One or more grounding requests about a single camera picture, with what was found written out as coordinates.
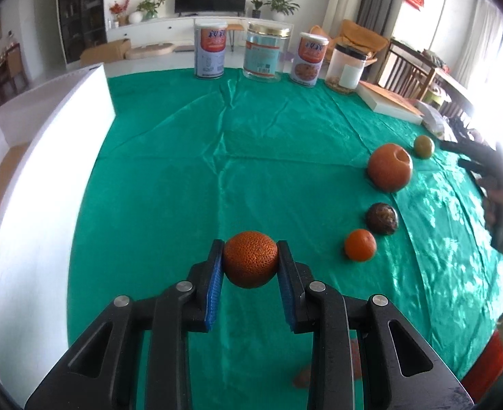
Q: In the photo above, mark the clear jar with gold lid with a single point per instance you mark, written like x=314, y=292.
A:
x=265, y=51

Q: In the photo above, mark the red flower bouquet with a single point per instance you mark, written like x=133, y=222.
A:
x=119, y=9

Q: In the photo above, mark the orange tangerine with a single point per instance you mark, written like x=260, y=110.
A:
x=250, y=259
x=360, y=244

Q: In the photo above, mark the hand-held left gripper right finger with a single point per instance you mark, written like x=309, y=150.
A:
x=286, y=290

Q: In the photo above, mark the beige flat cushion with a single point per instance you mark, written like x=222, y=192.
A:
x=153, y=49

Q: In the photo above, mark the flat white box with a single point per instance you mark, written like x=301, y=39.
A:
x=390, y=103

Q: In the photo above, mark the red apple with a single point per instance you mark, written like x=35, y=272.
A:
x=390, y=167

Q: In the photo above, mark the large green potted plant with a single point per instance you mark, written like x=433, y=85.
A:
x=281, y=5

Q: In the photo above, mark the red and white tin can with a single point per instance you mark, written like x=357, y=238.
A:
x=309, y=59

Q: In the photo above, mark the green orange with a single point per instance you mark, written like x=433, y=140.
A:
x=424, y=146

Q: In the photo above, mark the white curtain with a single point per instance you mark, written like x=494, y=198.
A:
x=477, y=38

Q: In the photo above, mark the blue and red tin can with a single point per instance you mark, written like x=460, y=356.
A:
x=211, y=49

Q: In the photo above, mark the small dark potted plant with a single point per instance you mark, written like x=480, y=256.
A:
x=256, y=8

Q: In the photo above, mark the dark brown mushroom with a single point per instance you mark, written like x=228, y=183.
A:
x=382, y=218

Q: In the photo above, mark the brown sweet potato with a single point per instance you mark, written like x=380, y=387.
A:
x=304, y=376

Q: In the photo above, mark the orange beanbag chair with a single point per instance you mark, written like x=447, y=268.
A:
x=356, y=36

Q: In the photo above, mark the dark glass display cabinet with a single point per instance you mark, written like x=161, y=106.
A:
x=82, y=8

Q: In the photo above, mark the white foam box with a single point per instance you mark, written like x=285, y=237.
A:
x=42, y=179

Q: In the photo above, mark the wooden chair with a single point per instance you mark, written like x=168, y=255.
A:
x=409, y=72

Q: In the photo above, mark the crumpled plastic bag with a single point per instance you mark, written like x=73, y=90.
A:
x=435, y=118

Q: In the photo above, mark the white jar with black lid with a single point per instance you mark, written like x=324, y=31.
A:
x=347, y=69

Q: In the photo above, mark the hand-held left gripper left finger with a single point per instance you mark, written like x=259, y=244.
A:
x=215, y=290

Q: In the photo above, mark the orange-red stool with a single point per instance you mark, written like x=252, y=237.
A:
x=490, y=352

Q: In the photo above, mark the white television cabinet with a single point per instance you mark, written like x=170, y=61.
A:
x=166, y=27

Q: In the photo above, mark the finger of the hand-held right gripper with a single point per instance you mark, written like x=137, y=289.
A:
x=475, y=166
x=464, y=147

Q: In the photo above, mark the leafy green potted plant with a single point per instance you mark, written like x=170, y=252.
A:
x=150, y=7

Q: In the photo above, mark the round white vase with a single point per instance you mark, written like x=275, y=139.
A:
x=135, y=17

